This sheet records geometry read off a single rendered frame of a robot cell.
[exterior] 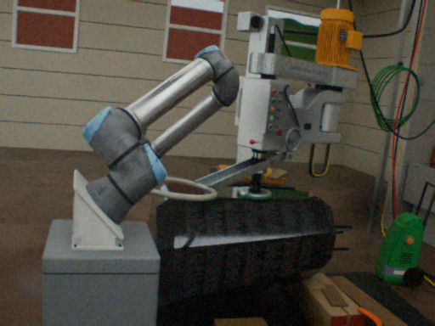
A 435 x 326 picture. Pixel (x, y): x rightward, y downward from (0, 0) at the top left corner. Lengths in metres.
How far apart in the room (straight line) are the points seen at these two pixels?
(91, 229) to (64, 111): 7.16
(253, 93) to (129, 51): 6.20
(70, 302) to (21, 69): 7.40
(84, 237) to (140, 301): 0.30
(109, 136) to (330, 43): 1.94
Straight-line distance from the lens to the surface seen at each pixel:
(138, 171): 1.53
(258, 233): 2.52
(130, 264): 1.49
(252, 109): 2.56
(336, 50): 3.07
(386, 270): 3.80
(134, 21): 8.66
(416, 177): 5.17
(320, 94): 2.92
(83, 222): 1.50
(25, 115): 8.69
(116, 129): 1.55
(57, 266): 1.49
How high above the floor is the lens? 1.43
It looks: 10 degrees down
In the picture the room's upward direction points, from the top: 6 degrees clockwise
